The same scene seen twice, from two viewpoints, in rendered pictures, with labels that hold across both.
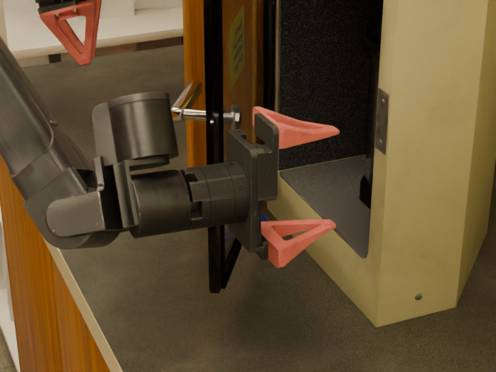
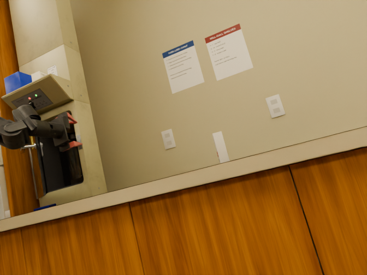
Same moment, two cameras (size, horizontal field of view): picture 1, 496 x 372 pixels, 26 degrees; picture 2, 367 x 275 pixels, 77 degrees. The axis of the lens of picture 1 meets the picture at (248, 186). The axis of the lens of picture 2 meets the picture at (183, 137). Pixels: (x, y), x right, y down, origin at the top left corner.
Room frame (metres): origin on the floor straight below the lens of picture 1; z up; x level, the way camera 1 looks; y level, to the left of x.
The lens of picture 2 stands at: (0.01, 0.36, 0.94)
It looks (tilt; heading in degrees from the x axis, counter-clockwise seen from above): 9 degrees up; 310
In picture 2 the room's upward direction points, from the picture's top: 14 degrees counter-clockwise
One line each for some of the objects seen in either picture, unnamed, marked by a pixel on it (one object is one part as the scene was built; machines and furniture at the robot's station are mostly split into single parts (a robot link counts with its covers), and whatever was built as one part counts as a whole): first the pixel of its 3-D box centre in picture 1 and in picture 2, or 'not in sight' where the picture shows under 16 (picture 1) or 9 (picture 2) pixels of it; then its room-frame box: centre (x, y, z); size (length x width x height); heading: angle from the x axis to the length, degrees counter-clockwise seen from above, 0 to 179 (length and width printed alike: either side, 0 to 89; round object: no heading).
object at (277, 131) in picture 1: (291, 149); (67, 124); (0.91, -0.04, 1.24); 0.09 x 0.07 x 0.07; 111
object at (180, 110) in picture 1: (200, 102); (27, 148); (1.12, 0.05, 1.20); 0.10 x 0.05 x 0.03; 168
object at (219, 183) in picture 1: (219, 194); (53, 130); (0.88, 0.03, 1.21); 0.07 x 0.07 x 0.10; 21
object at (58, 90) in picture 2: not in sight; (37, 97); (1.17, -0.04, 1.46); 0.32 x 0.12 x 0.10; 23
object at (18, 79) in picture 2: not in sight; (22, 85); (1.25, 0.00, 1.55); 0.10 x 0.10 x 0.09; 23
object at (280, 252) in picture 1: (289, 217); (71, 140); (0.90, -0.04, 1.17); 0.09 x 0.07 x 0.07; 111
